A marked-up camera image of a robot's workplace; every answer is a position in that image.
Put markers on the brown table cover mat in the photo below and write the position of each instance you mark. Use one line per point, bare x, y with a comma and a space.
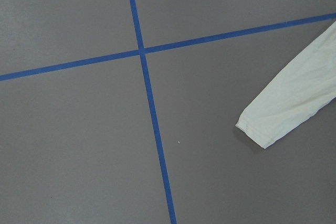
125, 111

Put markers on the cream long-sleeve printed shirt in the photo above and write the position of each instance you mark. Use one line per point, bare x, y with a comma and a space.
304, 86

